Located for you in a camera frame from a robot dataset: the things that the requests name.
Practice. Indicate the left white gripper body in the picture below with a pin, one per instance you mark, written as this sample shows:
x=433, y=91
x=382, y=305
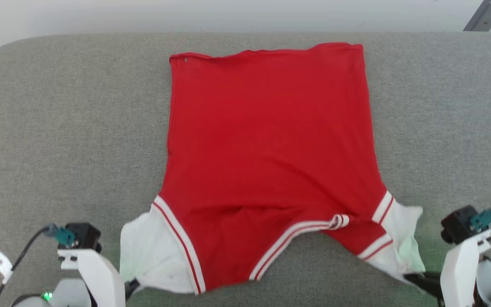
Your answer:
x=100, y=277

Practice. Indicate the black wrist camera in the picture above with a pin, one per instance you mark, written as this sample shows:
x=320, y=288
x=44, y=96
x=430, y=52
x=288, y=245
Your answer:
x=84, y=236
x=456, y=224

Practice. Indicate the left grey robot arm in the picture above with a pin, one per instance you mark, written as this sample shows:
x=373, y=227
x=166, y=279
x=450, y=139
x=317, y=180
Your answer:
x=26, y=302

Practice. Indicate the red white sports jersey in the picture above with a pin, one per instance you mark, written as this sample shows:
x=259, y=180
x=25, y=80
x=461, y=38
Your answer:
x=271, y=149

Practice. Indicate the grey metal bracket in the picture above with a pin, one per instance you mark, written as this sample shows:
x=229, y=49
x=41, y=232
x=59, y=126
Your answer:
x=486, y=15

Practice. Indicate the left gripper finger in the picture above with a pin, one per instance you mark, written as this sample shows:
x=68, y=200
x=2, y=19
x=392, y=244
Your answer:
x=131, y=288

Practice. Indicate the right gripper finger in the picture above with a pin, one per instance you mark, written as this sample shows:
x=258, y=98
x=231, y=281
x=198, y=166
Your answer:
x=424, y=282

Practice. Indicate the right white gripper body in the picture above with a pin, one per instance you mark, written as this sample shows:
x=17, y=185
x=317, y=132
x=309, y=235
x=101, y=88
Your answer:
x=460, y=273

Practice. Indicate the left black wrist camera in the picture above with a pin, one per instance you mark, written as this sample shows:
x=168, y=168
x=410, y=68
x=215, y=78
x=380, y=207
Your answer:
x=84, y=236

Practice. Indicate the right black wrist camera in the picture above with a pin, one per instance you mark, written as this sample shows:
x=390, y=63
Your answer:
x=456, y=224

